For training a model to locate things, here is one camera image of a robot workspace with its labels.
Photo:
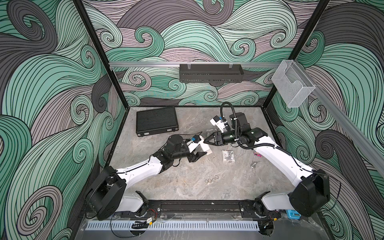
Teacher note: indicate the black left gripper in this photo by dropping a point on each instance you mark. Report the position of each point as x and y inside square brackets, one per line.
[193, 158]

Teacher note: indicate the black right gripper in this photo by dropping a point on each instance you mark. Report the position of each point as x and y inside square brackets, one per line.
[218, 139]

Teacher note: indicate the white gift box bow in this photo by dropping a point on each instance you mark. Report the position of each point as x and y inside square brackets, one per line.
[228, 156]

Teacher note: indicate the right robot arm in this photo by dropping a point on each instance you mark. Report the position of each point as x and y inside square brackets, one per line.
[312, 187]

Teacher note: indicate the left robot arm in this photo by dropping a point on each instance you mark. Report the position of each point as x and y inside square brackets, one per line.
[109, 193]

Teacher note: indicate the black ribbed briefcase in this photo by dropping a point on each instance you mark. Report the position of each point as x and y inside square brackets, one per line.
[156, 121]

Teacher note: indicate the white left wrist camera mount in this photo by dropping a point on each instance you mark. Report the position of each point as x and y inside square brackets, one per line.
[193, 144]

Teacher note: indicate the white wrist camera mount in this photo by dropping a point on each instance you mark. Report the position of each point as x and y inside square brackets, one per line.
[193, 144]
[219, 123]

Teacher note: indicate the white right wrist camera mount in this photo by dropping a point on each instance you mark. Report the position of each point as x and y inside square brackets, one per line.
[219, 123]

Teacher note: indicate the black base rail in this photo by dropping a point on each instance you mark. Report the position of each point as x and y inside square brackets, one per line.
[152, 208]

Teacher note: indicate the black wall tray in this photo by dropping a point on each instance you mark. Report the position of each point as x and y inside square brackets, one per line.
[211, 73]

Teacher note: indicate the white slotted cable duct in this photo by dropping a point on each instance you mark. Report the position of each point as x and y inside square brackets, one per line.
[177, 225]

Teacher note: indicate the clear acrylic wall holder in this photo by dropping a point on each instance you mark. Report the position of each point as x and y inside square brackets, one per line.
[293, 83]

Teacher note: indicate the black corner frame post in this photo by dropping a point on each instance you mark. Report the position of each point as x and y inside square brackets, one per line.
[99, 49]

